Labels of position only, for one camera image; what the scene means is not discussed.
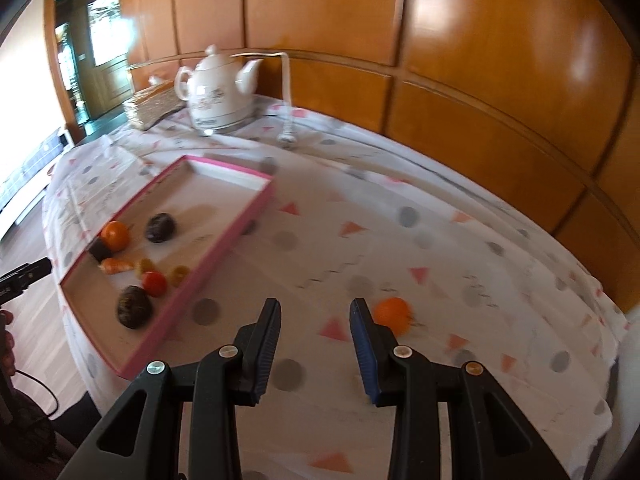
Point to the small orange fruit piece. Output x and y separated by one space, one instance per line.
116 265

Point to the grey kettle base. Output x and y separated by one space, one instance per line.
222 127

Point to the white ceramic kettle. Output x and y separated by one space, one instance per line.
220 90

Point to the wooden door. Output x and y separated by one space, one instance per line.
105 85

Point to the red tomato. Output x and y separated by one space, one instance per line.
154 283

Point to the pink tray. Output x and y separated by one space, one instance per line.
210 195

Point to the wicker basket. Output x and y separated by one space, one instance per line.
150 105

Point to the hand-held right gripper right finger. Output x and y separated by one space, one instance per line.
362 355

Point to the dark round fruit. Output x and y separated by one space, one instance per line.
160 227

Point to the orange mandarin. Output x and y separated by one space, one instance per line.
116 234
392 312

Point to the dark avocado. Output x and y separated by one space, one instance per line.
134 306

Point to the dark patterned cloth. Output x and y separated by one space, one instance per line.
25 435

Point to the white patterned tablecloth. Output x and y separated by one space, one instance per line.
325 240

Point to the person's left hand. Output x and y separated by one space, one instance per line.
5 345

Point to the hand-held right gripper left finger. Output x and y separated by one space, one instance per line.
262 355

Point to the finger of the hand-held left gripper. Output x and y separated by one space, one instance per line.
32 271

